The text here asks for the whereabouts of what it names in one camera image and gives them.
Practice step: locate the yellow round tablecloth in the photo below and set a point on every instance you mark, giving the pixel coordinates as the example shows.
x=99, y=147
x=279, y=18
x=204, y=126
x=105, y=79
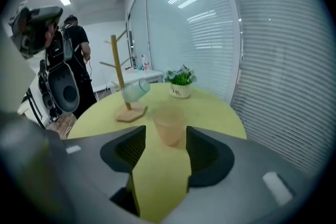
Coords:
x=210, y=118

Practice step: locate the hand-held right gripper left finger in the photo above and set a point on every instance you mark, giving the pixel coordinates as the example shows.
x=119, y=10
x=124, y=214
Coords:
x=99, y=178

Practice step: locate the red label plastic bottle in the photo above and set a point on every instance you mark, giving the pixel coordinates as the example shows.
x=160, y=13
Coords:
x=143, y=61

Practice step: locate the person's white printed T-shirt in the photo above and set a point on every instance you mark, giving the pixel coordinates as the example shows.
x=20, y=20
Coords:
x=13, y=81

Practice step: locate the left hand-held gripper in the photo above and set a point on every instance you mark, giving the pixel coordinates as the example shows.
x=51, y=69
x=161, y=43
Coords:
x=31, y=31

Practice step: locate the person's left hand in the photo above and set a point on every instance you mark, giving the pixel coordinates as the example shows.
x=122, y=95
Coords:
x=50, y=34

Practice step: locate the clear plastic bottle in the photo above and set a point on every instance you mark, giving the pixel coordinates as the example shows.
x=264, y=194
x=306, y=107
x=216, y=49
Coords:
x=147, y=66

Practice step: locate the white rectangular table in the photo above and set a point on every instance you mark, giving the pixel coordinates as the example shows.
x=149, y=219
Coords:
x=136, y=76

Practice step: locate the green translucent cup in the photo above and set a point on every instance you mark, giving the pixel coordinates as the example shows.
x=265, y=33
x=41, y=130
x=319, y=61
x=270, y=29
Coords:
x=135, y=91

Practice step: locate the wooden cup tree stand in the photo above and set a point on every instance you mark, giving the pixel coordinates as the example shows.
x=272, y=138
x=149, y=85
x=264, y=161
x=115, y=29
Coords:
x=118, y=60

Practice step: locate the orange translucent cup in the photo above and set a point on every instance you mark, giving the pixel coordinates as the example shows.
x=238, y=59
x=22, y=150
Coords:
x=169, y=128

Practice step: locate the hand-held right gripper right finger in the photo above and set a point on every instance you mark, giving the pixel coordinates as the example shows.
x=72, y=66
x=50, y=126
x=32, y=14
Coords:
x=236, y=186

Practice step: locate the white pot with flowers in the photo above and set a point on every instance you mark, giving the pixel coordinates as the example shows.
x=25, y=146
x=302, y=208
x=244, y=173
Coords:
x=180, y=91

